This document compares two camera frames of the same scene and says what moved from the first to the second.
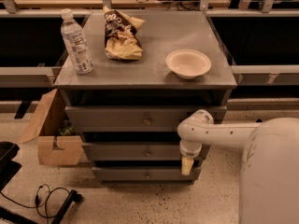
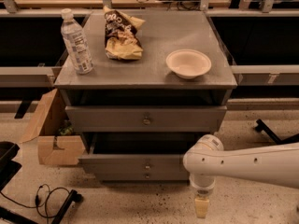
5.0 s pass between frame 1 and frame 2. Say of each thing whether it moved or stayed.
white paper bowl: stayed
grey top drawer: stayed
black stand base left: stayed
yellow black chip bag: stayed
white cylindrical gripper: moved
